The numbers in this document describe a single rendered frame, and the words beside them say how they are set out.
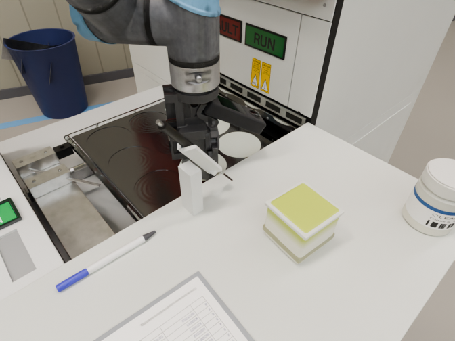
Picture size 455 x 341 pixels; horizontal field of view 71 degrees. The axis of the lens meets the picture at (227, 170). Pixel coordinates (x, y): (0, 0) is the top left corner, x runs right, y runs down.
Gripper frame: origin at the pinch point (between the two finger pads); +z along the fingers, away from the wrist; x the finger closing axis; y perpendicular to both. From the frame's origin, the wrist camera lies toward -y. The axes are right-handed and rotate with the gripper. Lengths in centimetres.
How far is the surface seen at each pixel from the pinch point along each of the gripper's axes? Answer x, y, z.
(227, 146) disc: -11.6, -5.8, 1.7
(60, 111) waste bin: -186, 83, 85
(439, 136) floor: -109, -187, 92
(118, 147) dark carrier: -16.1, 18.7, 1.7
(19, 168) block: -12.0, 38.1, 1.2
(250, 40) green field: -24.5, -13.5, -17.3
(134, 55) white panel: -76, 15, 4
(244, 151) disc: -8.9, -9.0, 1.7
